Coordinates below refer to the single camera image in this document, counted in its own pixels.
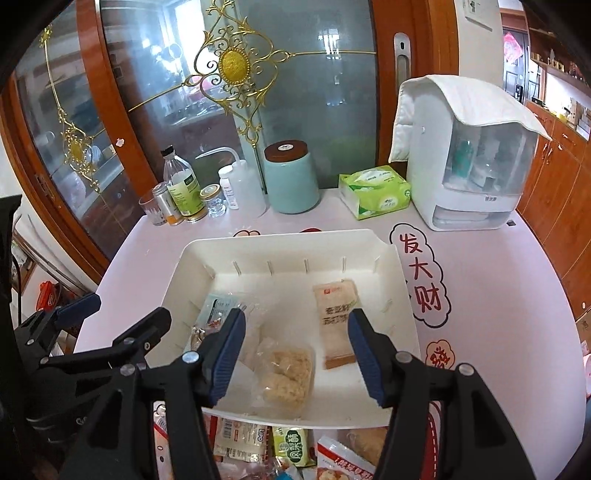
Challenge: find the green tissue pack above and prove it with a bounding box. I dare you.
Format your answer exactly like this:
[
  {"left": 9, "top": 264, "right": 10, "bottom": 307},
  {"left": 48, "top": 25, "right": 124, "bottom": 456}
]
[{"left": 338, "top": 165, "right": 411, "bottom": 220}]

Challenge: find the glass door gold ornament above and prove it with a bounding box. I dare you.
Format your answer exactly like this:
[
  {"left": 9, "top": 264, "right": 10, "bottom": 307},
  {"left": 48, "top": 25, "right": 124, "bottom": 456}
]
[
  {"left": 76, "top": 0, "right": 444, "bottom": 259},
  {"left": 0, "top": 23, "right": 155, "bottom": 278}
]

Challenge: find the white wash bottle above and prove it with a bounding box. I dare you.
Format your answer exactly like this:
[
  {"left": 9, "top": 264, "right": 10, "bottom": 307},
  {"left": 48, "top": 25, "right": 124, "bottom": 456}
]
[{"left": 195, "top": 147, "right": 269, "bottom": 217}]

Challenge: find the clear glass cup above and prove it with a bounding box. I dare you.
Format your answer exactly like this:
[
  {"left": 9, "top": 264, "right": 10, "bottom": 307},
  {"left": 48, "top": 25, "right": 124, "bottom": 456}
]
[{"left": 199, "top": 184, "right": 227, "bottom": 217}]

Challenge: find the white packet red trim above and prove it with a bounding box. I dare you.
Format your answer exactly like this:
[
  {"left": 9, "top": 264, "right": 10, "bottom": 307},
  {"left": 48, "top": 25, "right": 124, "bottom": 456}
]
[{"left": 213, "top": 418, "right": 273, "bottom": 462}]

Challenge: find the white folded cloth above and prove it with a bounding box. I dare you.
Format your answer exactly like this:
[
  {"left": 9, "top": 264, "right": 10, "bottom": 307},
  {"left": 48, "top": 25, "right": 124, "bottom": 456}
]
[{"left": 389, "top": 75, "right": 552, "bottom": 162}]

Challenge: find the red white snack packet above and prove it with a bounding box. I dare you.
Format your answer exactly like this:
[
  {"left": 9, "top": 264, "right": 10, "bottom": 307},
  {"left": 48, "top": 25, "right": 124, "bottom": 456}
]
[{"left": 316, "top": 436, "right": 377, "bottom": 480}]

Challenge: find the clear rice cracker packet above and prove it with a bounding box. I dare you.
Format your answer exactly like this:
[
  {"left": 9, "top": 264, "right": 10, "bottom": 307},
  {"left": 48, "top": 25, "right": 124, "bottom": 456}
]
[{"left": 252, "top": 337, "right": 317, "bottom": 414}]

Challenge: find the white countertop appliance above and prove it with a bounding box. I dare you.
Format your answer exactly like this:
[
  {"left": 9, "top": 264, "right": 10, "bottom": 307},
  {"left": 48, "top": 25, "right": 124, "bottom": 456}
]
[{"left": 406, "top": 76, "right": 541, "bottom": 232}]

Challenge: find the silver door handle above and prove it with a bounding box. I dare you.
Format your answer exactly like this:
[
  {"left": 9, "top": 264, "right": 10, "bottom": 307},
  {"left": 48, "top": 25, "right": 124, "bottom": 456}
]
[{"left": 394, "top": 33, "right": 411, "bottom": 100}]

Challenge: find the beige snack packet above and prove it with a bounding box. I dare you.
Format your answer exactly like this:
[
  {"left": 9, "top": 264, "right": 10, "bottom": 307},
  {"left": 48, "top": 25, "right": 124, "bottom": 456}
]
[{"left": 312, "top": 279, "right": 361, "bottom": 370}]

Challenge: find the teal canister brown lid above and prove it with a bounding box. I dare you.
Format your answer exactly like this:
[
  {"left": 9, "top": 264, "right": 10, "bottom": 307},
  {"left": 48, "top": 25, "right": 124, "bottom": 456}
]
[{"left": 263, "top": 142, "right": 321, "bottom": 214}]

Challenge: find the small white pill bottle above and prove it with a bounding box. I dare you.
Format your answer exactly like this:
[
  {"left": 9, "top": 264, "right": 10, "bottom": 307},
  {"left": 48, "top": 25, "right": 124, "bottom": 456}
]
[{"left": 218, "top": 165, "right": 240, "bottom": 209}]

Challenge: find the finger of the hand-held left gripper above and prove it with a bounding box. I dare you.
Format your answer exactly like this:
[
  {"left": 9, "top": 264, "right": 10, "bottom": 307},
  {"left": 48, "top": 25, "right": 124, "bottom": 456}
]
[
  {"left": 39, "top": 307, "right": 172, "bottom": 370},
  {"left": 14, "top": 293, "right": 102, "bottom": 358}
]

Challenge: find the light blue packet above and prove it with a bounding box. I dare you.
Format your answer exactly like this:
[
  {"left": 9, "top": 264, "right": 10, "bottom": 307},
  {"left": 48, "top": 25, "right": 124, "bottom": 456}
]
[{"left": 198, "top": 293, "right": 252, "bottom": 333}]

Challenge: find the brown nut snack packet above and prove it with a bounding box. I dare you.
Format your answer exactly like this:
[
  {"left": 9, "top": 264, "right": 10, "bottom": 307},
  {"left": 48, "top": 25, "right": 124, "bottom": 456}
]
[{"left": 190, "top": 322, "right": 219, "bottom": 352}]

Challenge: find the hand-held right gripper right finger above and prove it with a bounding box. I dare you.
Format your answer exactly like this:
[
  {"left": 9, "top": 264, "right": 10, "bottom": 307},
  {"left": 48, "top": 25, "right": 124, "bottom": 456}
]
[{"left": 347, "top": 308, "right": 536, "bottom": 480}]

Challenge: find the white plastic bin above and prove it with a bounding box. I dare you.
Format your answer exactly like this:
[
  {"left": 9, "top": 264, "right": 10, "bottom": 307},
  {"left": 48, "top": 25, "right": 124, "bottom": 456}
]
[{"left": 147, "top": 228, "right": 422, "bottom": 428}]

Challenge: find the green label glass bottle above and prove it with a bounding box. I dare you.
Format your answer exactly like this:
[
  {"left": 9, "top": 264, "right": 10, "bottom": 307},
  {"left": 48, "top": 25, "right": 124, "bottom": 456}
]
[{"left": 161, "top": 145, "right": 207, "bottom": 223}]

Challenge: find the green snack packet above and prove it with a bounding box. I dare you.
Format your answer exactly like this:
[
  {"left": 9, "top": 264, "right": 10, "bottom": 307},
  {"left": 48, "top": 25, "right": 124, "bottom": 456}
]
[{"left": 272, "top": 425, "right": 317, "bottom": 468}]

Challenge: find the wooden cabinet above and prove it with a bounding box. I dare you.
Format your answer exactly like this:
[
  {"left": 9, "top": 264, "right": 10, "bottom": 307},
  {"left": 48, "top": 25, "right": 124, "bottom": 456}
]
[{"left": 517, "top": 99, "right": 591, "bottom": 319}]

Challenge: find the clear drinking glass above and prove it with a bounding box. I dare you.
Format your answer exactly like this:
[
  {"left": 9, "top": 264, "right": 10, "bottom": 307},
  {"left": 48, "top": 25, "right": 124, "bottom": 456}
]
[{"left": 139, "top": 193, "right": 167, "bottom": 227}]

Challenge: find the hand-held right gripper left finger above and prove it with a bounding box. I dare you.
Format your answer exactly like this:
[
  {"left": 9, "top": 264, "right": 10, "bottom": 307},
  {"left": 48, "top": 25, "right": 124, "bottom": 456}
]
[{"left": 60, "top": 308, "right": 247, "bottom": 480}]

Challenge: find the clear packet brown snack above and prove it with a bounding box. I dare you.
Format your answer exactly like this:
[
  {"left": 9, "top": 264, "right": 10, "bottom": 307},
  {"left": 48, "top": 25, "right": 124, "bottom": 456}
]
[{"left": 344, "top": 427, "right": 389, "bottom": 467}]

